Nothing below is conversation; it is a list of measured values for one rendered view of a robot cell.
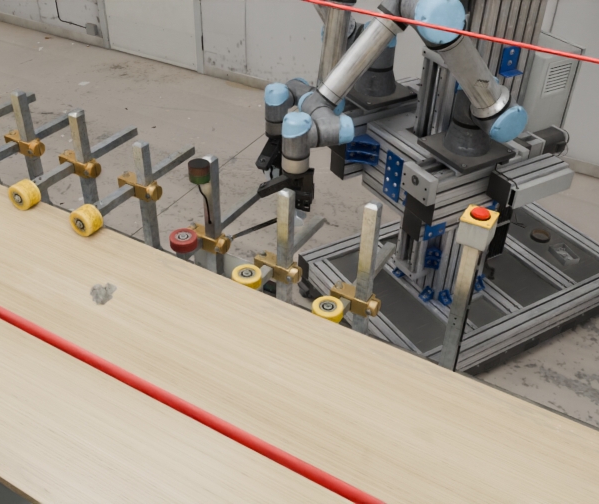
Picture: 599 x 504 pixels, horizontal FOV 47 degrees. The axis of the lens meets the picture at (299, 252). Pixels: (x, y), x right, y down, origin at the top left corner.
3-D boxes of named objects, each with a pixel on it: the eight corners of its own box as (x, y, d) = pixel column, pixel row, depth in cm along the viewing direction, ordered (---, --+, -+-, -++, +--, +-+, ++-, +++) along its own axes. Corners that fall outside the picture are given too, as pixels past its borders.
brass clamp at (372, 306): (338, 292, 197) (339, 278, 194) (381, 309, 192) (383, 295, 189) (327, 304, 193) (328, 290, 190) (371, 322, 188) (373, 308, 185)
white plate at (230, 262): (195, 263, 223) (193, 238, 217) (263, 291, 213) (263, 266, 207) (194, 264, 223) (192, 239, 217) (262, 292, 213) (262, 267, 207)
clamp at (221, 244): (195, 234, 216) (194, 221, 213) (231, 248, 210) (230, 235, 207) (184, 243, 212) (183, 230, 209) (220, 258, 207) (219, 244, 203)
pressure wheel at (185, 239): (183, 254, 211) (180, 223, 204) (204, 263, 208) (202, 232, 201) (166, 268, 206) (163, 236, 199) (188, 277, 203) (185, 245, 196)
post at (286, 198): (281, 318, 214) (284, 185, 185) (291, 322, 213) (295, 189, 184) (275, 324, 211) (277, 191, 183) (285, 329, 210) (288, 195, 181)
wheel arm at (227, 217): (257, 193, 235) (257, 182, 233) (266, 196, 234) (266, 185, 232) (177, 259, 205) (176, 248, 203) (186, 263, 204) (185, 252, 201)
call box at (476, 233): (464, 230, 165) (470, 203, 161) (493, 240, 163) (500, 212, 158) (454, 245, 160) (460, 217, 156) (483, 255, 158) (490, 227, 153)
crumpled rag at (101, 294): (93, 282, 184) (92, 275, 182) (119, 284, 183) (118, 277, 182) (83, 304, 176) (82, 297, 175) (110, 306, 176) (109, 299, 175)
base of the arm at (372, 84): (379, 76, 263) (381, 51, 257) (403, 91, 253) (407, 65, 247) (346, 84, 257) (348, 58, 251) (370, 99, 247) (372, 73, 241)
